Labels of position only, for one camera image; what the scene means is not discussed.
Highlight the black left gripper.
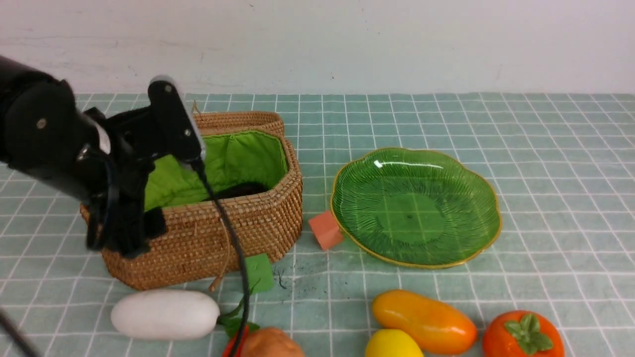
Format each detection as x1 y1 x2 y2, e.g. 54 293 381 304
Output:
82 107 168 259

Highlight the white radish toy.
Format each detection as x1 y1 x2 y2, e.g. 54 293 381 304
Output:
110 289 221 341

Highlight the red carrot toy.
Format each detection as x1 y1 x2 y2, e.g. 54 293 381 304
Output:
216 297 260 357

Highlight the brown potato toy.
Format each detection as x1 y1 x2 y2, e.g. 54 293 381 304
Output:
240 327 305 357

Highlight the yellow lemon toy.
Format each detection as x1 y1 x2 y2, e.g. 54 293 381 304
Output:
364 329 424 357

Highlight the orange mango toy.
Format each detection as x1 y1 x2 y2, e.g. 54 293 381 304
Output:
371 289 478 356

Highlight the orange persimmon toy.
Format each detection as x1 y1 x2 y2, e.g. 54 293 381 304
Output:
482 310 566 357

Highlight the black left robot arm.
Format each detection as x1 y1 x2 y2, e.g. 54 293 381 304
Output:
1 57 166 258

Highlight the woven wicker basket green lining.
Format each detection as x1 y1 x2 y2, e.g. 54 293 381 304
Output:
101 108 303 290

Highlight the green foam cube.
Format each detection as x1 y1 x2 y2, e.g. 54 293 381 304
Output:
245 253 274 294

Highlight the orange foam cube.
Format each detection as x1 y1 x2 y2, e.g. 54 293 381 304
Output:
309 210 344 251

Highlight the green glass leaf plate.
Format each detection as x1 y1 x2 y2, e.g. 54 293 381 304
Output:
329 147 503 270

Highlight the green checkered tablecloth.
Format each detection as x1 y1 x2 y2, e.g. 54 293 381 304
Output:
0 93 635 357

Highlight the black left camera cable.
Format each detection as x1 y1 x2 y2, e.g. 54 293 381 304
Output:
191 159 250 357

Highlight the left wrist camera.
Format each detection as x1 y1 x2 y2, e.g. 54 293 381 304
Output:
147 74 206 171

